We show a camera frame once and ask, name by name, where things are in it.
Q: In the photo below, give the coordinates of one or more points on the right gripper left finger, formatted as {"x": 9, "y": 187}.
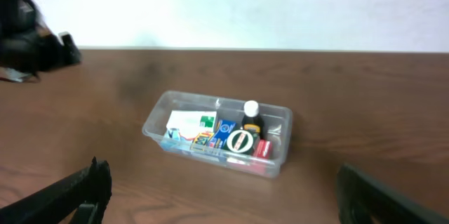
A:
{"x": 85, "y": 194}

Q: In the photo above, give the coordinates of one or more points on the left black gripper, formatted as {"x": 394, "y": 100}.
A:
{"x": 57, "y": 52}

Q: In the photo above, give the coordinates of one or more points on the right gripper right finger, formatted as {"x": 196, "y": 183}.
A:
{"x": 363, "y": 199}

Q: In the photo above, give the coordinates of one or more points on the red white medicine box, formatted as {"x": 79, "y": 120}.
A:
{"x": 258, "y": 159}

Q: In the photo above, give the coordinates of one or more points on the white blue medicine box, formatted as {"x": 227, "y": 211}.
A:
{"x": 191, "y": 123}

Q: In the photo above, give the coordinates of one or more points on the dark bottle white cap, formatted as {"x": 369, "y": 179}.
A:
{"x": 252, "y": 120}

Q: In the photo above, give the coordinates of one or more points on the dark green square box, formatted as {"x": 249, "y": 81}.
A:
{"x": 241, "y": 142}

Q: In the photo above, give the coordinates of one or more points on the blue fever patch box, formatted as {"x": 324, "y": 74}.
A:
{"x": 174, "y": 141}

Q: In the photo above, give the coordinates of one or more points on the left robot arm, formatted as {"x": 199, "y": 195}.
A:
{"x": 28, "y": 47}

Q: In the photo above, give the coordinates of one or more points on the clear plastic container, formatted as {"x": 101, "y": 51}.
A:
{"x": 277, "y": 127}

